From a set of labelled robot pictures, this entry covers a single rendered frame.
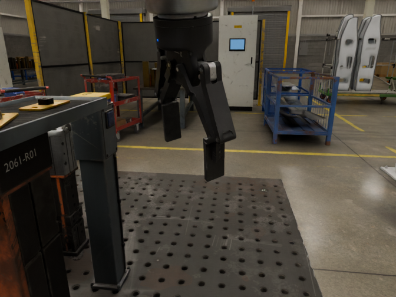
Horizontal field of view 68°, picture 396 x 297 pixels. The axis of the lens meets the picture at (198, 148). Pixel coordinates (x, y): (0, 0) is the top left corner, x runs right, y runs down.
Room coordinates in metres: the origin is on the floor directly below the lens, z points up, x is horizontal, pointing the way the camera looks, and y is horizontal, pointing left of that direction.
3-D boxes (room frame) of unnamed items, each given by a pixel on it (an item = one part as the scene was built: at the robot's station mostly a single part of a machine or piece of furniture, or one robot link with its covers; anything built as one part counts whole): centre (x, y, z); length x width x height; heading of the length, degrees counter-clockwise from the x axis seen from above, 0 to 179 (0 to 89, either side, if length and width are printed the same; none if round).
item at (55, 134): (0.73, 0.37, 0.88); 0.11 x 0.10 x 0.36; 83
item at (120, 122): (4.45, 1.27, 0.49); 0.81 x 0.46 x 0.97; 161
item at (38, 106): (0.46, 0.24, 1.17); 0.08 x 0.04 x 0.01; 175
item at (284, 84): (6.01, -1.76, 0.48); 1.20 x 0.80 x 0.95; 172
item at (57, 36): (6.16, 2.15, 1.00); 3.44 x 0.14 x 2.00; 173
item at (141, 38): (7.62, 0.20, 1.00); 3.64 x 0.14 x 2.00; 83
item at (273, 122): (4.63, -1.53, 0.47); 1.20 x 0.80 x 0.95; 174
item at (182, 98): (5.91, 0.57, 0.57); 1.86 x 0.90 x 1.14; 176
